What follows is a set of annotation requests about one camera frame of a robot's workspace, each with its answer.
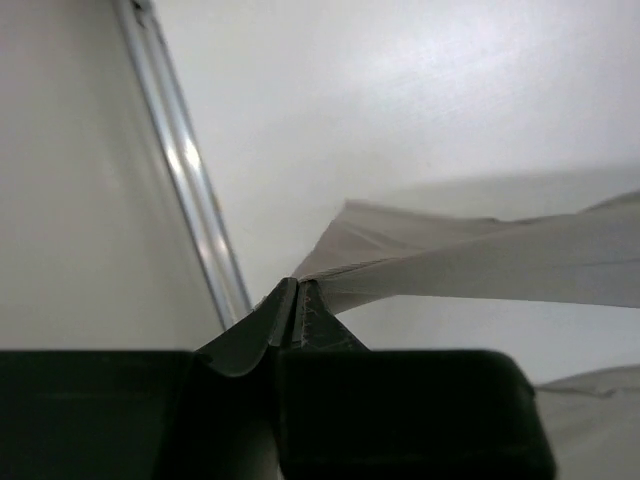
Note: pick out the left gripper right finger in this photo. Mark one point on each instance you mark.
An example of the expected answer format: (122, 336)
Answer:
(349, 412)

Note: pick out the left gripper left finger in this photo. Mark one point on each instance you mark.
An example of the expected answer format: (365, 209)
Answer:
(126, 414)

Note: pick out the grey trousers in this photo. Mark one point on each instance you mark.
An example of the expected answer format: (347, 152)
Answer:
(591, 420)

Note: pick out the aluminium table frame rail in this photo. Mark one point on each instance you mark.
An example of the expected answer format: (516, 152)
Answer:
(170, 116)

